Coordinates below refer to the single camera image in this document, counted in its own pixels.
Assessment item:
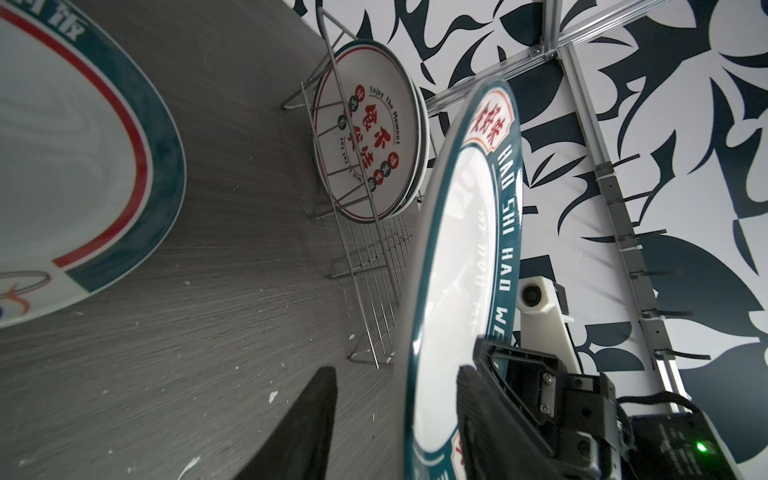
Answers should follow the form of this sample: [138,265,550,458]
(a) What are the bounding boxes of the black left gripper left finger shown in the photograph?
[236,366,338,479]

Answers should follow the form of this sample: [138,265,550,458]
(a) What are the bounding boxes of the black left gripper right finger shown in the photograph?
[456,365,564,479]

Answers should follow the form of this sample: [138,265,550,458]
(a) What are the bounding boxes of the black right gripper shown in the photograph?
[473,338,742,479]

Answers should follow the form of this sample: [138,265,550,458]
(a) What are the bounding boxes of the green rimmed lettered plate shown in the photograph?
[393,78,523,479]

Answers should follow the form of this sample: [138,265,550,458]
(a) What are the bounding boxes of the green rimmed round plate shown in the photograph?
[1,1,187,327]

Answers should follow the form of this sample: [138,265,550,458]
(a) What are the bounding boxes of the red lettered round plate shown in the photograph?
[311,39,429,224]

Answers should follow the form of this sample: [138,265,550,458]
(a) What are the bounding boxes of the grey wall hook rail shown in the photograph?
[594,154,711,361]

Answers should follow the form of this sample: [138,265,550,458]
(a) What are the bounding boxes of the wire dish rack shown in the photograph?
[280,2,433,368]

